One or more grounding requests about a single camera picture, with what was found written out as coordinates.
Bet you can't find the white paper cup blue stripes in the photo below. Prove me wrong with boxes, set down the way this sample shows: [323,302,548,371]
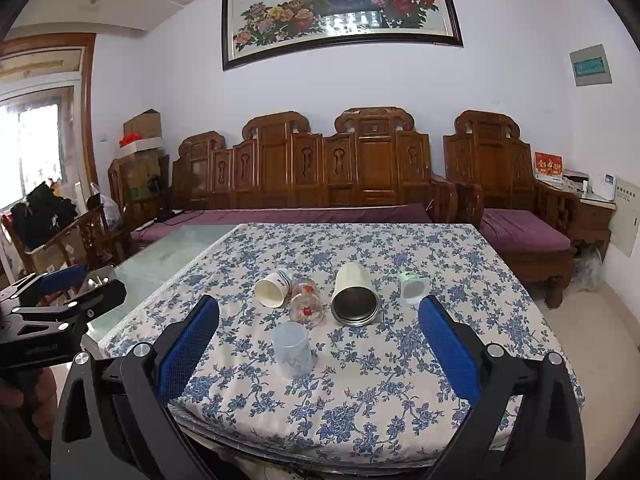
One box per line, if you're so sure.
[254,269,293,309]

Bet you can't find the grey wall electrical box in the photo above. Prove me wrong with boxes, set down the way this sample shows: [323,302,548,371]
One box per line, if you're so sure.
[569,44,613,87]

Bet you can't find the red gift box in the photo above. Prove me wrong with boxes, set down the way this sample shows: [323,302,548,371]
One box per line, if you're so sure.
[534,152,565,177]

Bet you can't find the white box with red item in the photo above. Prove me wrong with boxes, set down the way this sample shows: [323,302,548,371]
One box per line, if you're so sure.
[115,132,164,155]

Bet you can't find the wooden chair holding boxes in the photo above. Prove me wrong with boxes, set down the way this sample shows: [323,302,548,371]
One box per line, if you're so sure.
[107,157,174,233]

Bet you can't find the square purple seat cushion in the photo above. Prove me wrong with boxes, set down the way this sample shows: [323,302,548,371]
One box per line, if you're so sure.
[480,208,573,252]

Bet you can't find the wooden door frame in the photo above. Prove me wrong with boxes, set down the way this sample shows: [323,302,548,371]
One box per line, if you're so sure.
[0,32,99,192]

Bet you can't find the blue floral tablecloth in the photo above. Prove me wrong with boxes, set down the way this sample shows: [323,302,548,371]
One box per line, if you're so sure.
[97,222,586,466]

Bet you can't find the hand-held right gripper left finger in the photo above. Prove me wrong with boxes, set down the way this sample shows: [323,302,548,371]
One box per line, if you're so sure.
[50,295,221,480]

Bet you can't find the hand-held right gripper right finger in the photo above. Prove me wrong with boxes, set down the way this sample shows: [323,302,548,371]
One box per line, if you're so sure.
[417,296,586,480]

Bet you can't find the large brown cardboard box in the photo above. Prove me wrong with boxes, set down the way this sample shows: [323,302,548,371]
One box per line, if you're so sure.
[119,152,171,202]

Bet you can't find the small white green cup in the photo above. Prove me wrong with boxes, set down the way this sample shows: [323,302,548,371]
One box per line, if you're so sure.
[398,271,432,307]

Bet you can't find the framed peacock flower painting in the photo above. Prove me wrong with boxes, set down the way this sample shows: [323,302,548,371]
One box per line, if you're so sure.
[221,0,464,72]

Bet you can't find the translucent plastic cup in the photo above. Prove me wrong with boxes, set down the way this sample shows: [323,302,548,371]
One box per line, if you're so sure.
[271,321,315,379]

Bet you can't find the white plastic bag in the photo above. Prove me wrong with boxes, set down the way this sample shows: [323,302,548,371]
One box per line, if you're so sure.
[89,182,122,232]

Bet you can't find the carved wooden sofa bench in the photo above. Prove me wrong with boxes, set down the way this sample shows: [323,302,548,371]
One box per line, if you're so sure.
[169,106,485,233]

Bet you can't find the white wall panel door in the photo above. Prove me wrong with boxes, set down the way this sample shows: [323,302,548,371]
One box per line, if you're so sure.
[612,176,640,259]

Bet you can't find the small brown cardboard box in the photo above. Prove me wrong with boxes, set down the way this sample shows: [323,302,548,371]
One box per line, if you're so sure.
[123,109,163,141]

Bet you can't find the white device box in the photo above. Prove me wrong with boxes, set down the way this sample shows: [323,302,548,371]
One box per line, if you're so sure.
[591,172,619,197]

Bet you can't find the wooden chair with clothes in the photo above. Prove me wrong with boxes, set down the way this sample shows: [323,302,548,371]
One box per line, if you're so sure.
[0,194,123,283]

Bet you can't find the person's left hand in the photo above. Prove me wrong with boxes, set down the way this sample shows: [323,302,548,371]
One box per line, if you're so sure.
[0,367,57,443]

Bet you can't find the wooden side table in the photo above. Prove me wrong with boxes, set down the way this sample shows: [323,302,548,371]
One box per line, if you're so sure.
[537,175,617,262]

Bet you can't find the pile of dark clothes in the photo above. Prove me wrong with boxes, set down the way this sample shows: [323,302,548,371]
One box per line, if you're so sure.
[10,182,79,252]

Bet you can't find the glass-topped table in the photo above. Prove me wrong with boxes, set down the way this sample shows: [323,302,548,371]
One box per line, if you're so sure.
[80,223,242,361]

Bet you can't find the cream steel-lined tumbler cup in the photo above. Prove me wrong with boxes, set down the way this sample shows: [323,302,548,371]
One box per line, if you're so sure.
[330,261,382,328]

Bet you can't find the long purple seat cushion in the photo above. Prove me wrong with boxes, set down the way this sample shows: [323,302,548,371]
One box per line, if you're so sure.
[131,204,435,248]

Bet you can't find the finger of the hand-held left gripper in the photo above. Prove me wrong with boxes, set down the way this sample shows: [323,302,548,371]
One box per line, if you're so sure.
[0,263,90,307]
[10,266,127,327]

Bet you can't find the clear plastic bag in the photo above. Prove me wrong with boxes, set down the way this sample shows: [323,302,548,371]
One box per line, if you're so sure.
[571,246,604,294]

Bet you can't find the black cable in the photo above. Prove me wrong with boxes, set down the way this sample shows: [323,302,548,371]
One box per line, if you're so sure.
[135,208,187,232]

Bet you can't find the carved wooden armchair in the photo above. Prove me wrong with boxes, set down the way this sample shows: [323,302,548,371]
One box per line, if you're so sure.
[442,110,582,309]

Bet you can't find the clear glass cup red print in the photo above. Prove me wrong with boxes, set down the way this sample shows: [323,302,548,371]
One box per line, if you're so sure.
[288,276,324,330]

